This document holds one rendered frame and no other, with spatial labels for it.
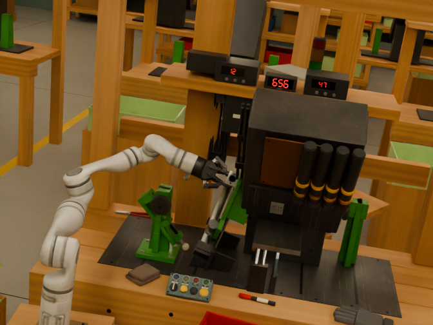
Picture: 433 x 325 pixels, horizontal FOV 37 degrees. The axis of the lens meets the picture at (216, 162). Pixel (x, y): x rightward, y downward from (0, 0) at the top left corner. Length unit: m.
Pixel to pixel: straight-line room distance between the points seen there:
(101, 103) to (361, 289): 1.25
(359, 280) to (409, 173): 0.51
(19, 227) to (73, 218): 2.56
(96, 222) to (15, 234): 1.83
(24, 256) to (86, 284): 1.98
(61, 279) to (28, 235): 2.57
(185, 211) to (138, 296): 0.61
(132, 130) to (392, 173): 1.10
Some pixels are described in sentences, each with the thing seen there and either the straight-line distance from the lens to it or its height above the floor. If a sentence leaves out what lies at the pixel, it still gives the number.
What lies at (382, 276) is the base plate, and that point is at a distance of 2.65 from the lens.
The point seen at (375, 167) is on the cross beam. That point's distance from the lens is 2.76.
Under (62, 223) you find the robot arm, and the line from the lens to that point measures 2.06.
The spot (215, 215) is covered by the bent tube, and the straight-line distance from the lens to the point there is 2.49.
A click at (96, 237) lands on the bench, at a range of 2.65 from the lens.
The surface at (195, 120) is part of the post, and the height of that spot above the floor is 1.34.
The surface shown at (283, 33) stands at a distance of 9.24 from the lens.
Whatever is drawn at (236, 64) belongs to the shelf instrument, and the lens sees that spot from 2.47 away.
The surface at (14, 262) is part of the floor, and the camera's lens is 4.23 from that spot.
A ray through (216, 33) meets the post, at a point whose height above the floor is 1.70.
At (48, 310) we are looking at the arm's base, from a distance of 2.04.
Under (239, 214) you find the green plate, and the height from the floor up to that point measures 1.14.
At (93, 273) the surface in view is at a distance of 2.38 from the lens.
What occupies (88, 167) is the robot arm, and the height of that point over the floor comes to 1.25.
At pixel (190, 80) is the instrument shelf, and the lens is 2.47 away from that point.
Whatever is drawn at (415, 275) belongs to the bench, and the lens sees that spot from 2.76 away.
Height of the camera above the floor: 2.13
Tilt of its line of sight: 21 degrees down
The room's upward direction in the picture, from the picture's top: 7 degrees clockwise
